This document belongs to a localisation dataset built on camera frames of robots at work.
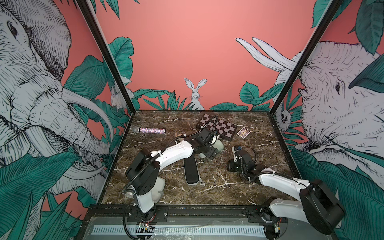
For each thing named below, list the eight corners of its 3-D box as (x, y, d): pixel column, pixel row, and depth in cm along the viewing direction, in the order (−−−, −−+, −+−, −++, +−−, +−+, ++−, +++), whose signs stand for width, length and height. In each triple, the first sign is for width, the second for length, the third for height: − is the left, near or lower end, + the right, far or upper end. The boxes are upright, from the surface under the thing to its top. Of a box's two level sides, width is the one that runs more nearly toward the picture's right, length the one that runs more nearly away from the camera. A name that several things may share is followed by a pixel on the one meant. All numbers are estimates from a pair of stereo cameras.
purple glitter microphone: (133, 133, 108) (132, 130, 105) (135, 129, 111) (134, 126, 108) (164, 136, 107) (163, 133, 104) (165, 131, 110) (165, 128, 107)
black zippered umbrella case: (186, 187, 85) (186, 185, 82) (182, 161, 95) (182, 159, 92) (201, 183, 86) (201, 181, 83) (196, 159, 96) (196, 156, 93)
